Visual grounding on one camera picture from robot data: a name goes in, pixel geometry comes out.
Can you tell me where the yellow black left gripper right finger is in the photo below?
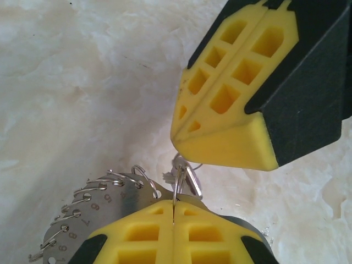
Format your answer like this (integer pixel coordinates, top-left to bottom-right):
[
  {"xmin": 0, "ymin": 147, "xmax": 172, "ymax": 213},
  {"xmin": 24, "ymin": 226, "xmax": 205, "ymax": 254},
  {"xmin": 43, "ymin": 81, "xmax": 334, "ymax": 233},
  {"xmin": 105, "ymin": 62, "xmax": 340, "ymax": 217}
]
[{"xmin": 173, "ymin": 200, "xmax": 276, "ymax": 264}]

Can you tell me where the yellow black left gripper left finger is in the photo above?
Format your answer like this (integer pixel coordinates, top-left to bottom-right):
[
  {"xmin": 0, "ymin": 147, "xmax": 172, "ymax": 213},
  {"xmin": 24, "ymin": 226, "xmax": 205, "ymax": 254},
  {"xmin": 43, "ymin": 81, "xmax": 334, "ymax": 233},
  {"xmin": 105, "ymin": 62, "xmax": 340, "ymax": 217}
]
[{"xmin": 67, "ymin": 200, "xmax": 175, "ymax": 264}]

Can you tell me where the small silver split ring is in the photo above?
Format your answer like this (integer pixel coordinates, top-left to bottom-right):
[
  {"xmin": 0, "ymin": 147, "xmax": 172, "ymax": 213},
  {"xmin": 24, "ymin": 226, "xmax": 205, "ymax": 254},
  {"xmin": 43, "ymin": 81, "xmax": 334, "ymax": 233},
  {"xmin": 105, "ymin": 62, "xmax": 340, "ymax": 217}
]
[
  {"xmin": 130, "ymin": 164, "xmax": 160, "ymax": 199},
  {"xmin": 40, "ymin": 224, "xmax": 70, "ymax": 248},
  {"xmin": 172, "ymin": 163, "xmax": 186, "ymax": 228},
  {"xmin": 73, "ymin": 188, "xmax": 92, "ymax": 203},
  {"xmin": 86, "ymin": 178, "xmax": 108, "ymax": 191},
  {"xmin": 54, "ymin": 205, "xmax": 81, "ymax": 221},
  {"xmin": 27, "ymin": 241, "xmax": 57, "ymax": 261},
  {"xmin": 106, "ymin": 169, "xmax": 145, "ymax": 190}
]

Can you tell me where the silver metal watch band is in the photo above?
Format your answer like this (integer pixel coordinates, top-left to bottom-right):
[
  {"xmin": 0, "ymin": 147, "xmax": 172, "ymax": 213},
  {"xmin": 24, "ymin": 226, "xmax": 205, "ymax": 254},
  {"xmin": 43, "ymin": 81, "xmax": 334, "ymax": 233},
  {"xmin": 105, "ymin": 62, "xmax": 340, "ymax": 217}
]
[{"xmin": 41, "ymin": 172, "xmax": 211, "ymax": 264}]

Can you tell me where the silver key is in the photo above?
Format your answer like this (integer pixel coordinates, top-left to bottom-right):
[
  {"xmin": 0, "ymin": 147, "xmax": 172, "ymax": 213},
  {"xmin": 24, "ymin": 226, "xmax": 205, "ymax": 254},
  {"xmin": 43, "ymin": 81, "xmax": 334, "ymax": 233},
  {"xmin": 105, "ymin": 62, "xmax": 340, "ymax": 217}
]
[{"xmin": 163, "ymin": 153, "xmax": 204, "ymax": 200}]

